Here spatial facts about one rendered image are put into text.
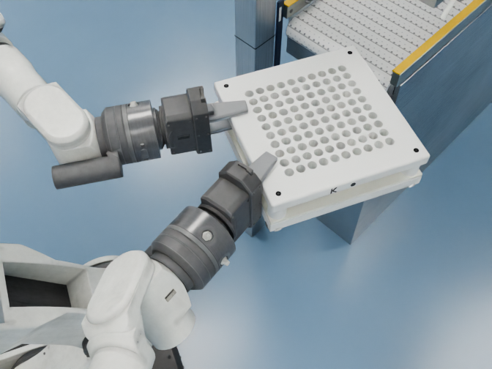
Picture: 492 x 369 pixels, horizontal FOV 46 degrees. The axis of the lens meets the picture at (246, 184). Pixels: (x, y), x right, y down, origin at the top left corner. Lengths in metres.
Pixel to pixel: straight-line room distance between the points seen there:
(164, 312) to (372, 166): 0.35
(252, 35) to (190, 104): 0.41
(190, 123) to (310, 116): 0.18
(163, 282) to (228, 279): 1.10
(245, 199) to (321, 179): 0.12
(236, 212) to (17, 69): 0.42
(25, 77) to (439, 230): 1.42
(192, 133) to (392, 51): 0.50
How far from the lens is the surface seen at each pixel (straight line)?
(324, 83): 0.93
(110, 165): 0.83
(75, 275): 1.11
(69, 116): 0.84
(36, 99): 0.87
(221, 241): 0.72
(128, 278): 0.68
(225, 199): 0.74
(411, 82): 1.19
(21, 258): 1.03
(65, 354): 1.31
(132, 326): 0.65
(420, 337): 1.80
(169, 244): 0.71
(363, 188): 0.86
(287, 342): 1.72
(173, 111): 0.83
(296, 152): 0.82
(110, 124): 0.84
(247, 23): 1.19
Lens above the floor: 1.63
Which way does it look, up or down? 56 degrees down
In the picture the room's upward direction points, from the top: straight up
